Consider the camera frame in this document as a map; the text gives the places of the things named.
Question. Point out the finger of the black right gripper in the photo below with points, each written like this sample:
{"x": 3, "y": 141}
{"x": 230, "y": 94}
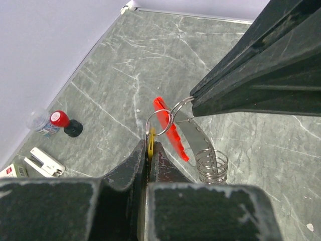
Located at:
{"x": 276, "y": 20}
{"x": 283, "y": 79}

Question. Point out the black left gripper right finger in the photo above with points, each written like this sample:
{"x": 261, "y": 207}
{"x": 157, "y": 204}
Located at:
{"x": 182, "y": 210}

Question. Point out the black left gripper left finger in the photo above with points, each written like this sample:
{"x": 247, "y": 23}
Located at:
{"x": 110, "y": 207}

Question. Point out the metal key organizer red handle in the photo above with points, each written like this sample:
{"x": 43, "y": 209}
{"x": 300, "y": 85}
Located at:
{"x": 211, "y": 164}

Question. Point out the yellow key tag with key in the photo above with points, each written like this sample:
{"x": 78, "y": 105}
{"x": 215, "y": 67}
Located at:
{"x": 151, "y": 134}

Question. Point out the white stapler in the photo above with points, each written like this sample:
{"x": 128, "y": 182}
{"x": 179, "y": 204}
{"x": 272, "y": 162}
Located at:
{"x": 44, "y": 164}

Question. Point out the red black stamp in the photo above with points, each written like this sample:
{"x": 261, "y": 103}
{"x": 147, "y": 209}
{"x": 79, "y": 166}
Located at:
{"x": 71, "y": 127}

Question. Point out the green white staples box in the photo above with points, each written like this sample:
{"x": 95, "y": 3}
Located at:
{"x": 14, "y": 171}

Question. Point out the clear plastic cup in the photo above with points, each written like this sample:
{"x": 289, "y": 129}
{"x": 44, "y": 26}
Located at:
{"x": 39, "y": 122}

